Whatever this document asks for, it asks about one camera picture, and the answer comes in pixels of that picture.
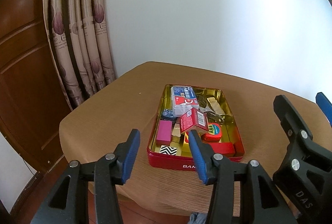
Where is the red wooden block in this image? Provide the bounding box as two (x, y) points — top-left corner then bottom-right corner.
(208, 142), (236, 157)

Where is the red white small carton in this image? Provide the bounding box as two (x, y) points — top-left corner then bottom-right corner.
(180, 108), (208, 135)

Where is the gold pink lipstick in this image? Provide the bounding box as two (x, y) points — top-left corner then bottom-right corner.
(171, 123), (181, 139)

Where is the pink rectangular block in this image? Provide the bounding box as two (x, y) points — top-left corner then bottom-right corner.
(156, 120), (172, 145)

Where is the blue patterned small pouch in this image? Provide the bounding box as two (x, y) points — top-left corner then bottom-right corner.
(161, 109), (177, 122)

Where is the clear playing card box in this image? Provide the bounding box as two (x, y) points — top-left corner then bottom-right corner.
(171, 86), (199, 117)

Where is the yellow red striped block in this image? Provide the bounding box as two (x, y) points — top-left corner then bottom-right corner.
(176, 133), (192, 158)

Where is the silver metal clip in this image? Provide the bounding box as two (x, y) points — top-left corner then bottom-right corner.
(199, 100), (226, 125)

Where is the red gold metal tin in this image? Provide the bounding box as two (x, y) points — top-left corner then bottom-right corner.
(146, 84), (245, 171)

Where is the brown wooden door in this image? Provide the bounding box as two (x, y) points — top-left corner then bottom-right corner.
(1, 0), (70, 173)

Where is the black white zigzag block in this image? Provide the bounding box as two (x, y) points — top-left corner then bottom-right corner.
(159, 145), (177, 156)

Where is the patterned beige curtain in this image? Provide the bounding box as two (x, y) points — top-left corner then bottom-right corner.
(43, 0), (116, 109)

